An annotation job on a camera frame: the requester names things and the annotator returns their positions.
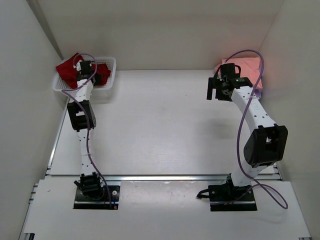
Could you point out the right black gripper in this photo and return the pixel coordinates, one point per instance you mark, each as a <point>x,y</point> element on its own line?
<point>214,83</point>

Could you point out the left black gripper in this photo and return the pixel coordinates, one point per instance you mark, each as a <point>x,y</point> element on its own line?
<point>98,80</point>

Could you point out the red t shirt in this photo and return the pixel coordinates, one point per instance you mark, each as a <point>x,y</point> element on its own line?
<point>69,74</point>

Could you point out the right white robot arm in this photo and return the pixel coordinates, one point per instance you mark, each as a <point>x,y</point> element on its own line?
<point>265,145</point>

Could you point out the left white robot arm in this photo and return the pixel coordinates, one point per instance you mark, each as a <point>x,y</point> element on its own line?
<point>83,122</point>

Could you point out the white perforated plastic basket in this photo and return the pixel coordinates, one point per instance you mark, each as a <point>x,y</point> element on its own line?
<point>97,93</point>

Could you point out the pink folded t shirt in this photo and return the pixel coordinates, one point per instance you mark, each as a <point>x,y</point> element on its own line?
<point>250,67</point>

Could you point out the lavender folded t shirt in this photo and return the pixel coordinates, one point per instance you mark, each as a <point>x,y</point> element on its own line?
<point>258,93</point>

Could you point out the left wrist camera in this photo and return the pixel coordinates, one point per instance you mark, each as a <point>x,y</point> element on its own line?
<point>83,67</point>

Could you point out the aluminium frame rail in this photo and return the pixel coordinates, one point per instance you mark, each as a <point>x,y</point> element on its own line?
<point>175,177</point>

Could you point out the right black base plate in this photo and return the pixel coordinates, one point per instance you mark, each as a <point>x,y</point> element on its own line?
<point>224,198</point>

